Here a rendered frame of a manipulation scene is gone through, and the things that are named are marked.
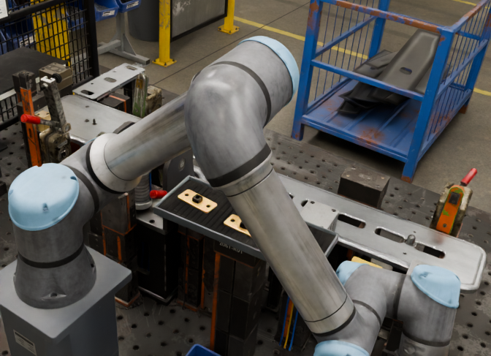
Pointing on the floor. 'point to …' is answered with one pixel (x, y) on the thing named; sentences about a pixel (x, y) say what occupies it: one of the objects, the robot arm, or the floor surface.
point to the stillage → (389, 82)
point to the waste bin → (145, 16)
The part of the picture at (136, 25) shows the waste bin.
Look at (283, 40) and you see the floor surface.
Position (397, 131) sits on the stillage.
